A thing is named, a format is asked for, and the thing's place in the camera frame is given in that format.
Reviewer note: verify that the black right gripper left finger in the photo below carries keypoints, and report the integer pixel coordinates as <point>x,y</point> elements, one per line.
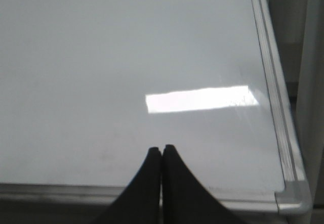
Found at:
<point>139,202</point>

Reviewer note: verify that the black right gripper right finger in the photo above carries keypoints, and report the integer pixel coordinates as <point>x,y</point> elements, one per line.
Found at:
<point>185,200</point>

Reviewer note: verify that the white whiteboard with metal frame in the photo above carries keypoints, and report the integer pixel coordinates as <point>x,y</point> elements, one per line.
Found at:
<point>88,86</point>

